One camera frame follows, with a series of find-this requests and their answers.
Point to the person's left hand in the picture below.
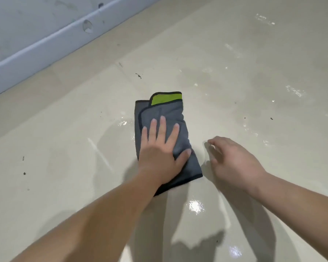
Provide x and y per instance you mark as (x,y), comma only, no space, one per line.
(157,160)

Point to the person's right hand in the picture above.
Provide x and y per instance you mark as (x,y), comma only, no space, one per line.
(235,163)

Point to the person's right fingers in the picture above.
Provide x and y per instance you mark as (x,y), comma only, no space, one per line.
(214,150)

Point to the person's left middle finger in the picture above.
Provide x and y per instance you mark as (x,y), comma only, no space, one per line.
(161,129)

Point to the person's left thumb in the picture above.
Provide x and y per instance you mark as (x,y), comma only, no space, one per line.
(183,158)

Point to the person's left little finger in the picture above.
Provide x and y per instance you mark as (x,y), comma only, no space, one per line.
(144,137)

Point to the grey and green microfibre cloth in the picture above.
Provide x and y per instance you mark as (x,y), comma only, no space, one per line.
(177,117)

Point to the person's right forearm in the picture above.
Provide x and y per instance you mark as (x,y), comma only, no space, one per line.
(298,207)

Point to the person's left forearm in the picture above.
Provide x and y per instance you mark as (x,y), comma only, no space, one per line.
(95,226)

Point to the white skirting board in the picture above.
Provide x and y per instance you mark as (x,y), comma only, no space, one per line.
(52,43)

